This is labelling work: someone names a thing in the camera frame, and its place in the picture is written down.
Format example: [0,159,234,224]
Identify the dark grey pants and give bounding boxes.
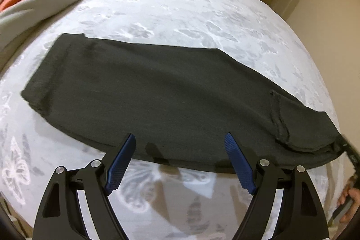
[21,34,342,173]

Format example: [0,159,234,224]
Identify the person's right hand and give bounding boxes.
[336,187,360,225]

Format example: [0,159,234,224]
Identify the bed with butterfly sheet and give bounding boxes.
[0,0,345,240]

